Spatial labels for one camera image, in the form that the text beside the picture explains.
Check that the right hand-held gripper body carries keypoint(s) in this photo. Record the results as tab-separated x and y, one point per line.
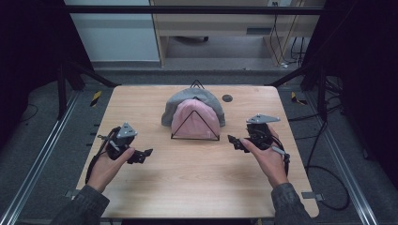
259	134

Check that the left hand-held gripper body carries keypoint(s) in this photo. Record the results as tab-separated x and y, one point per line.
120	145

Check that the pink beanie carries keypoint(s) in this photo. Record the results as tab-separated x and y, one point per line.
195	125

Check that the grey beanie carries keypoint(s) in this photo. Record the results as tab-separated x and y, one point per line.
187	94

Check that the person's right hand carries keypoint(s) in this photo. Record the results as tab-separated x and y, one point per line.
272	162

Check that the person's left hand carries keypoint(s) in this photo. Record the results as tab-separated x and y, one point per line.
104	172

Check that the round grey table grommet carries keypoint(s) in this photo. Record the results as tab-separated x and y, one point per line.
227	98

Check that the yellow black tape strip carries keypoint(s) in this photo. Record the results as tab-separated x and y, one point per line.
295	98
96	98

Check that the white cabinet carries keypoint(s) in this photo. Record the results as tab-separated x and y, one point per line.
115	37

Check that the light wooden desk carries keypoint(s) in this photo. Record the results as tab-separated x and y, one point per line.
219	22

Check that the black curtain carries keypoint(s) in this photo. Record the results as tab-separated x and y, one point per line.
366	62
28	47

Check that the grey metal table bracket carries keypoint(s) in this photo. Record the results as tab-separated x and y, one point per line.
71	193
311	196

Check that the black metal frame strut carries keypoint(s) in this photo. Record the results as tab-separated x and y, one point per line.
322	93
62	93

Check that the aluminium rail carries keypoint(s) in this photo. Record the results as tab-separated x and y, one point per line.
344	165
40	156

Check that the black horizontal frame bar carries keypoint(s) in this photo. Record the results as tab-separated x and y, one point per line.
187	9

